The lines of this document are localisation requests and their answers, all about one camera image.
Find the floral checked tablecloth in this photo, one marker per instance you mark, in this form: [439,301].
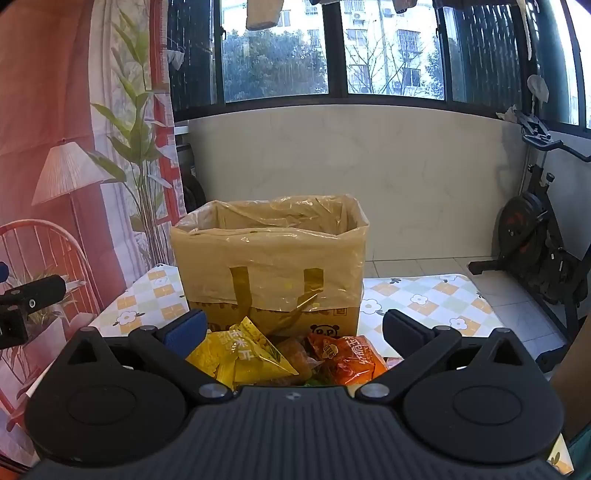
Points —
[429,300]

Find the yellow snack packet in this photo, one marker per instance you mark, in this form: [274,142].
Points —
[240,357]

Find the beige hanging towel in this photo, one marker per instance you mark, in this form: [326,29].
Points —
[263,14]

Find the brown snack packet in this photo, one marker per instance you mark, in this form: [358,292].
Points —
[295,357]

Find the cardboard box with panda print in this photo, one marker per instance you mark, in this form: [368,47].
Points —
[332,318]

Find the white appliance with dark front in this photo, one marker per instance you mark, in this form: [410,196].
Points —
[189,175]

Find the plain brown carton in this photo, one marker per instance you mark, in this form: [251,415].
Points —
[575,392]

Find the black framed window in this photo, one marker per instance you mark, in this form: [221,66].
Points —
[332,46]

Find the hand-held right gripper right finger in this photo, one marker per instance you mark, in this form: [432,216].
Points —
[397,330]

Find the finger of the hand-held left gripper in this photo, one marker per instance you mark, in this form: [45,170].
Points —
[41,293]
[3,272]

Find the white round hanging brush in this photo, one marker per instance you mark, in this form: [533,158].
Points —
[538,87]

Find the yellow plastic bag liner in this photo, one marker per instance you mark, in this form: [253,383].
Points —
[268,258]

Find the black exercise bike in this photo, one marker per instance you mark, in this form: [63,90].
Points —
[535,240]

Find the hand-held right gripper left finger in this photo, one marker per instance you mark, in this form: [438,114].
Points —
[187,330]

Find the printed wall backdrop cloth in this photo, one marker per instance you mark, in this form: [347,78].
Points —
[64,115]

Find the orange snack packet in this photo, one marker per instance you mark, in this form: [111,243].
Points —
[346,360]

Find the olive hanging cloth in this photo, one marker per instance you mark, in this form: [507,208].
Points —
[411,5]

